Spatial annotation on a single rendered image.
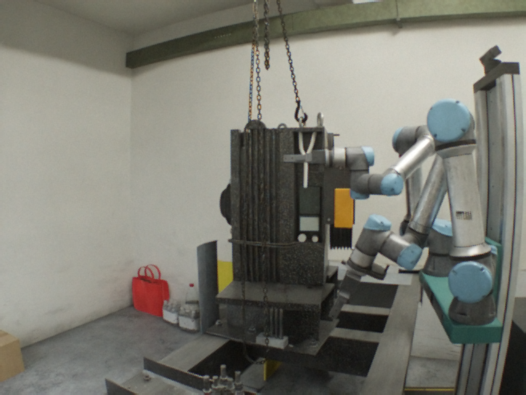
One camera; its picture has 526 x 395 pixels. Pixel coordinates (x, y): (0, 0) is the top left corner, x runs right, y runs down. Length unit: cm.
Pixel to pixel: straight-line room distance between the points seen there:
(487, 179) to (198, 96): 256
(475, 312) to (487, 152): 65
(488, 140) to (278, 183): 93
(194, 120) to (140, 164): 79
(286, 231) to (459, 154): 93
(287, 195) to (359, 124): 130
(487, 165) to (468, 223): 57
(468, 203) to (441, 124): 21
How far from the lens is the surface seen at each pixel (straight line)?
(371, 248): 109
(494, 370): 146
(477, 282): 99
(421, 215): 115
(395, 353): 162
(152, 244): 375
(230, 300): 153
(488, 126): 154
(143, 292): 377
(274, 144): 164
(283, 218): 164
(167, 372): 140
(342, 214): 151
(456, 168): 98
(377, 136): 275
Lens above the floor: 143
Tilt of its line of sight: 3 degrees down
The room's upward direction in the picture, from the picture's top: straight up
